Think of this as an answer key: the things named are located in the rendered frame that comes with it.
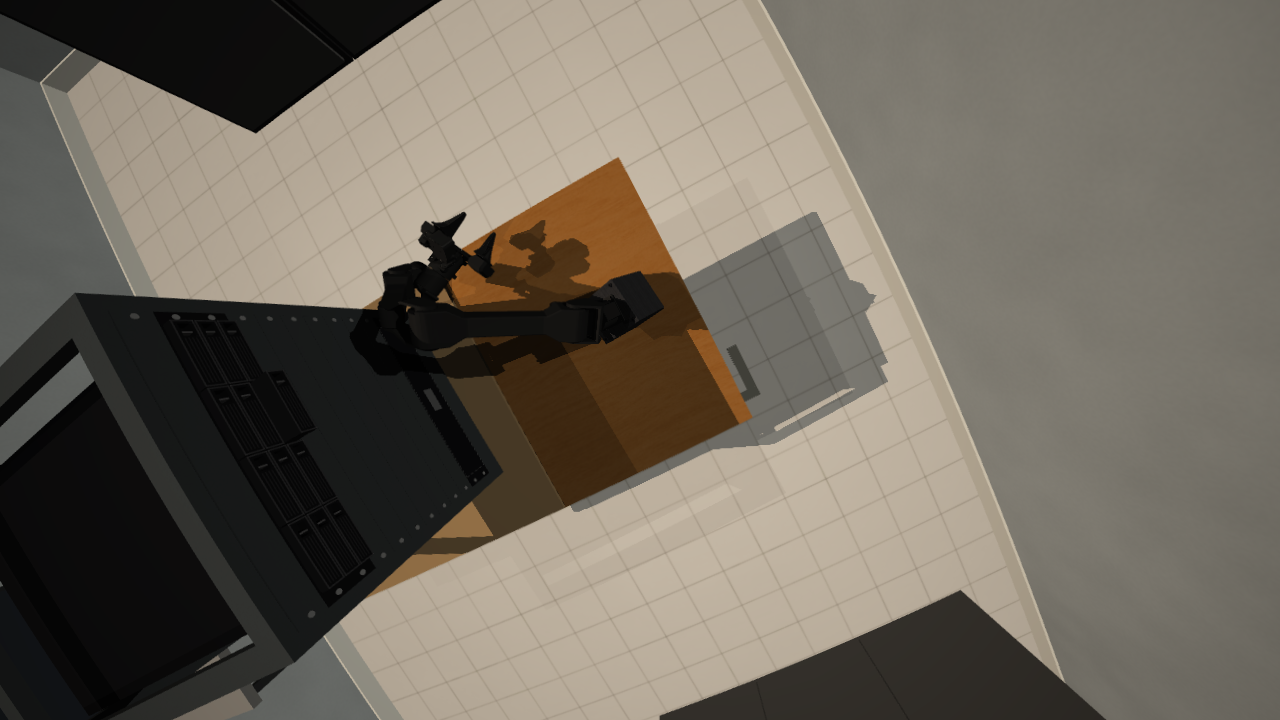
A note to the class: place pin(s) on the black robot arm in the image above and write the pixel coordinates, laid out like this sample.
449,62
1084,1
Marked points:
436,326

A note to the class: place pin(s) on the black open rack frame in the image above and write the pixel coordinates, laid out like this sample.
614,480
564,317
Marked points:
103,575

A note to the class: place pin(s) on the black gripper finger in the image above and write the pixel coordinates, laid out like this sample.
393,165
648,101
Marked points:
486,248
450,226

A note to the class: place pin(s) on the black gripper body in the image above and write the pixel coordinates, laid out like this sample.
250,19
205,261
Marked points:
474,261

